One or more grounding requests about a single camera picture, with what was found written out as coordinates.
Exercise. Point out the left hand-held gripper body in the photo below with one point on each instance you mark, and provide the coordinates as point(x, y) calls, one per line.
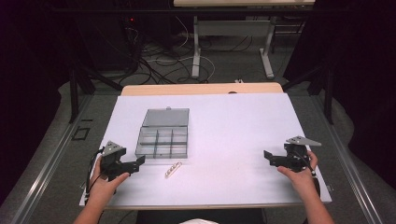
point(112, 161)

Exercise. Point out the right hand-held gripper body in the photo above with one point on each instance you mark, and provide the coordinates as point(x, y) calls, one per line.
point(294, 157)

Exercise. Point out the clear plastic compartment box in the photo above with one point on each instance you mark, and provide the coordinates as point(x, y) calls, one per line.
point(163, 137)

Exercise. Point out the small beige hair clip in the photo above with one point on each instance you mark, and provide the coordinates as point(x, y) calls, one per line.
point(173, 170)

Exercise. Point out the person's right hand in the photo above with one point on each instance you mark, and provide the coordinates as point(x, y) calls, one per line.
point(300, 179)

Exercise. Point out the person's left hand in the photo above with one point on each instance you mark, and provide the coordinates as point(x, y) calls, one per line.
point(104, 186)

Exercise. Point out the white table mat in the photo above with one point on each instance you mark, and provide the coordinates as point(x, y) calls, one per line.
point(230, 137)

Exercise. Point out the black metal stand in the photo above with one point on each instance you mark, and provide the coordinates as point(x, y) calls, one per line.
point(327, 90)
point(74, 93)

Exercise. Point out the person's dark clothing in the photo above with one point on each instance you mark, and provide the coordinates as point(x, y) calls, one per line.
point(199, 216)

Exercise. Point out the wooden table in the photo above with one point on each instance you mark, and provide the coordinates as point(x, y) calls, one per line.
point(186, 89)

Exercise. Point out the black computer tower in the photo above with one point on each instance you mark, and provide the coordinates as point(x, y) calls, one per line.
point(106, 40)

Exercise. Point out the aluminium floor rail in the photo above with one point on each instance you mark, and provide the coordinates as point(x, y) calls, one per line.
point(348, 168)
point(46, 168)

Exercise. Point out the white metal frame desk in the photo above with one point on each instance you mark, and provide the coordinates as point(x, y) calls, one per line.
point(233, 28)

